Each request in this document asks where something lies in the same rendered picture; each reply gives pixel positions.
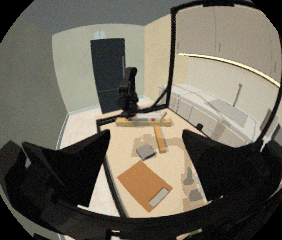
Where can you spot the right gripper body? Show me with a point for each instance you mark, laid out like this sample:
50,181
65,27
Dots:
126,112

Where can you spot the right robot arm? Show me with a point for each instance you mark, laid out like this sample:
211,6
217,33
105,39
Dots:
128,95

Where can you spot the brown clipboard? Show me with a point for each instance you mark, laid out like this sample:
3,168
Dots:
147,188

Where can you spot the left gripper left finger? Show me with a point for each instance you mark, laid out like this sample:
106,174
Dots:
77,166

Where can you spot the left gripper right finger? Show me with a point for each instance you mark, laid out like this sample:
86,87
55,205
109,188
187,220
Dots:
215,163

